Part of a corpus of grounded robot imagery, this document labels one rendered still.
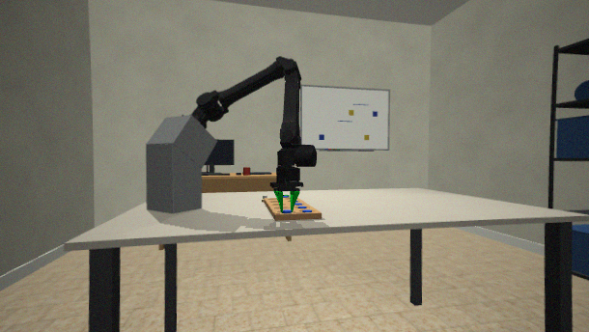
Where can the tan tray with round pockets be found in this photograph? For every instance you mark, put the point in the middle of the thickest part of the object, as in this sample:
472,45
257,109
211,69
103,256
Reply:
273,207

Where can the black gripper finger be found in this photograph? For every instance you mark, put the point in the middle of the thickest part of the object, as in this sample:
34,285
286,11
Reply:
293,196
279,196

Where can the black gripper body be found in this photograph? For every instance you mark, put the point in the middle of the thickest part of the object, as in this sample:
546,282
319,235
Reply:
282,186

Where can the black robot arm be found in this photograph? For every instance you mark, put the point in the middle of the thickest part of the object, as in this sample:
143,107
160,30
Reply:
293,153

